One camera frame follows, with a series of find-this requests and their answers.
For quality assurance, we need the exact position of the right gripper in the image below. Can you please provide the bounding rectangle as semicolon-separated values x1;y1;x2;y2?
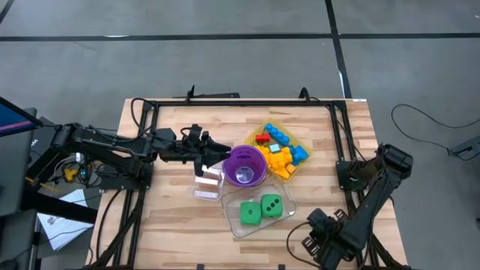
307;208;356;270

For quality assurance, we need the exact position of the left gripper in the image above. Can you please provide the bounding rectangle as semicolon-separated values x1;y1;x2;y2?
160;127;233;177

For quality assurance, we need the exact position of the yellow angled toy brick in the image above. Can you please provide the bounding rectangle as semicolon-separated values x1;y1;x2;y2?
268;153;288;172

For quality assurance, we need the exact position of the green foam die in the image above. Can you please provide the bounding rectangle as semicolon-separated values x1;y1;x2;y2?
239;201;263;227
261;193;284;219

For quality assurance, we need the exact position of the blue studded brick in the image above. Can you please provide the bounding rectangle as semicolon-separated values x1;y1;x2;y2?
286;144;298;166

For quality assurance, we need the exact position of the purple plastic bucket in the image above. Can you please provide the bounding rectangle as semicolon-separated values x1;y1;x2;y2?
222;145;269;188

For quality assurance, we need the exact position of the small clear plastic box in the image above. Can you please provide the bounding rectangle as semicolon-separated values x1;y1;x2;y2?
192;164;226;202

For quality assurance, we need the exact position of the large clear plastic bin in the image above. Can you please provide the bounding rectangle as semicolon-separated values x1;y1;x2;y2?
220;178;297;239

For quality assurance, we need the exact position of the long blue knobbed brick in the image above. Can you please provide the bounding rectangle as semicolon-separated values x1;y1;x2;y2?
263;122;290;147

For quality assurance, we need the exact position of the yellow translucent tray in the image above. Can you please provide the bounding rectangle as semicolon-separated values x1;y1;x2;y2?
243;118;314;184

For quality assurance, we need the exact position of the white paper sheet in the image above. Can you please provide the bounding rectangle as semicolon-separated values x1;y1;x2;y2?
37;188;95;251

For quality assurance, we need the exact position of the black equipment box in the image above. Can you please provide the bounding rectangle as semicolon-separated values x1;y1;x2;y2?
28;116;82;181

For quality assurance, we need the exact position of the monitor with blue screen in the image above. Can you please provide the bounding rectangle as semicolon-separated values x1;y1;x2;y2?
0;96;44;138

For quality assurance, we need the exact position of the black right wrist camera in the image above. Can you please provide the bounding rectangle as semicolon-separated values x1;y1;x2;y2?
301;235;320;257

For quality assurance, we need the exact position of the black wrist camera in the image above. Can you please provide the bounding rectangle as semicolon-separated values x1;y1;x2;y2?
301;235;320;257
187;123;203;142

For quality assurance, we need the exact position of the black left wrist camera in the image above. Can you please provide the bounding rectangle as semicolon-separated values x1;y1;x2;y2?
187;123;203;142

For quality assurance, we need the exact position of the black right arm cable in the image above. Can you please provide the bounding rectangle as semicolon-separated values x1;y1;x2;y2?
286;220;327;269

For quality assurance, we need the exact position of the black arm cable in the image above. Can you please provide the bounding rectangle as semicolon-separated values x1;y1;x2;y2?
286;220;327;269
130;97;192;146

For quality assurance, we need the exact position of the black metal table frame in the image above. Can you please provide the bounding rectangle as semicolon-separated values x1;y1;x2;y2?
88;85;412;270

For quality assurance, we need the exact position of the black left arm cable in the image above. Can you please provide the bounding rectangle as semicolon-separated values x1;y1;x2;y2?
130;97;192;146

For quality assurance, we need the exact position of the black floor cable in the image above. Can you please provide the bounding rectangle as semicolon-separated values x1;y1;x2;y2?
391;103;480;162

